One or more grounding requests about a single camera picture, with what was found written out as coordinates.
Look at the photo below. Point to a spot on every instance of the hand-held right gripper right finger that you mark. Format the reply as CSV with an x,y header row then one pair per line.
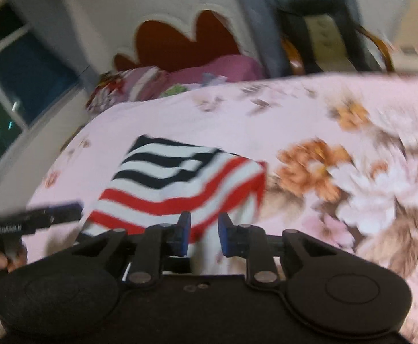
x,y
224,237

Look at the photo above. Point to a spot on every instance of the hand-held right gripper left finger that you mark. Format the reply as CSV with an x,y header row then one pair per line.
x,y
184,234

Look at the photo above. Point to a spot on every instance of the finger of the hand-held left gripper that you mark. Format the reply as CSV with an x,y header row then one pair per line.
x,y
65,212

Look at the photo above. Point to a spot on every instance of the red black striped white sweater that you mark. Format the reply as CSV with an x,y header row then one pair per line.
x,y
166,186

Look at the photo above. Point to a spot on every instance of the blue glass window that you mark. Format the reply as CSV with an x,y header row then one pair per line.
x,y
26,71

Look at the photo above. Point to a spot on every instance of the striped pink pillow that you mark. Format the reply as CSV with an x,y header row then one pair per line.
x,y
133,82

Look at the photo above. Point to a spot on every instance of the pink floral bedsheet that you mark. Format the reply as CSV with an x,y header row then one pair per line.
x,y
338,132

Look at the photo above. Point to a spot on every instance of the purple pillow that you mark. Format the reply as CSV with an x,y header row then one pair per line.
x,y
223,68

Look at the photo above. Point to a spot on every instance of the red white-trimmed headboard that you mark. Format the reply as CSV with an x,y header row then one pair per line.
x,y
173,43

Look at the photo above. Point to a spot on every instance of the narrow grey curtain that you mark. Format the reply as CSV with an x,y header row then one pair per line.
x,y
40,14

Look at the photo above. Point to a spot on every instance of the wide grey curtain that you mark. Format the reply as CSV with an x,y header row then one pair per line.
x,y
255,25

